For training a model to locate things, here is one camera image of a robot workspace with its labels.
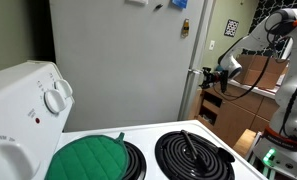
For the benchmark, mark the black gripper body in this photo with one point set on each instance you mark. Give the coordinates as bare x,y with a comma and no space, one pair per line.
214,77

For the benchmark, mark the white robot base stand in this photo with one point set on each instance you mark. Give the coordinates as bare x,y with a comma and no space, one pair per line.
288,165

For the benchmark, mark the white freezer door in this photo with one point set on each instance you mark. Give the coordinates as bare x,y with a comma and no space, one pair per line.
204,33

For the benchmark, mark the white refrigerator body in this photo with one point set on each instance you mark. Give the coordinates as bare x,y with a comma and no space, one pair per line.
121,66

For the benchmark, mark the brown cardboard box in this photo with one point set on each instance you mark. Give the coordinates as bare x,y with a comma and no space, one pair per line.
251,66

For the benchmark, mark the wooden kitchen cabinet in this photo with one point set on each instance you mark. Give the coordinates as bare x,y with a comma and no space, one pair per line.
238,116

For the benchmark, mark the bottle shaped fridge magnet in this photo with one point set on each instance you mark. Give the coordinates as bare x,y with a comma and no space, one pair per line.
185,28

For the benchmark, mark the black white patterned picture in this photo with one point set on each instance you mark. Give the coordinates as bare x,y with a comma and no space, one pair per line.
231,28

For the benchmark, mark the white kitchen countertop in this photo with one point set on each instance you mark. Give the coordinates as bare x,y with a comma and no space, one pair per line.
264,91

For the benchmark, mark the white papers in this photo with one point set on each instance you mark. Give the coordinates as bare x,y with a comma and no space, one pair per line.
282,79

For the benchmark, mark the blue fridge magnet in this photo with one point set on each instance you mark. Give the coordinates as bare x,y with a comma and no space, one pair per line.
179,3

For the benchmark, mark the black coil burner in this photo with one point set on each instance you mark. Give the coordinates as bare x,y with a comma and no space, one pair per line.
137,163
173,156

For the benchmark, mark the small black fridge magnet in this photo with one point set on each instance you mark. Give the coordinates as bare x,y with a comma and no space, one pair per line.
158,6

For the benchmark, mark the green indicator light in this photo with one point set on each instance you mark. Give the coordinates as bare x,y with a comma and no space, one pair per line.
269,156

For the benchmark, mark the white fridge magnet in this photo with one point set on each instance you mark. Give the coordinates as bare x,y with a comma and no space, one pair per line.
136,1

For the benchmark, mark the green quilted pot holder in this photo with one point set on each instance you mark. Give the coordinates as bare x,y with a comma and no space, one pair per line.
88,156

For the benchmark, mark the small white stove knob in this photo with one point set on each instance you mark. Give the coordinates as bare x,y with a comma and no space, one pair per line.
54,101
66,87

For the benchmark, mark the red stove indicator light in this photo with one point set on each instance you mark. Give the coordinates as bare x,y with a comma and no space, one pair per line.
38,120

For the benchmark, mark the white electric stove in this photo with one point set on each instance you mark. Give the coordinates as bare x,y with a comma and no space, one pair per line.
28,86

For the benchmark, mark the large white stove knob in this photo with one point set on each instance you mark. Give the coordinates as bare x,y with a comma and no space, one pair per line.
11,163

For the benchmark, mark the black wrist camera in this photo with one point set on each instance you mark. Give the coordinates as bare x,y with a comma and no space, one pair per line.
224,81

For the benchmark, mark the white wall light switch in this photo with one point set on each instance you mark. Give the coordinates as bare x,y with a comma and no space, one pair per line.
211,45

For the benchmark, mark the black white lattice wall panel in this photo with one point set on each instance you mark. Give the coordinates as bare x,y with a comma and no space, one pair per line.
261,10

